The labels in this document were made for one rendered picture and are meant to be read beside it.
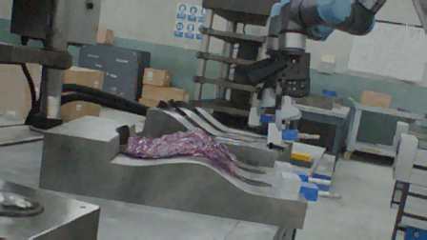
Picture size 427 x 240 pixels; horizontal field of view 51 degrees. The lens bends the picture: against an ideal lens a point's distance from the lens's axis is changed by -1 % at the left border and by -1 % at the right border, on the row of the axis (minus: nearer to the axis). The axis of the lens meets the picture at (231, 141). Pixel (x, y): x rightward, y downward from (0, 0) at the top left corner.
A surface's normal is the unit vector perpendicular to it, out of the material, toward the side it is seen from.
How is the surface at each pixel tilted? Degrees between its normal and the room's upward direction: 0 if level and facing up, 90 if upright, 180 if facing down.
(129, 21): 90
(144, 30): 90
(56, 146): 90
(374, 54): 90
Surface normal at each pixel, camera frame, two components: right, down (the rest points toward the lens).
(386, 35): -0.28, 0.11
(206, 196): 0.02, 0.17
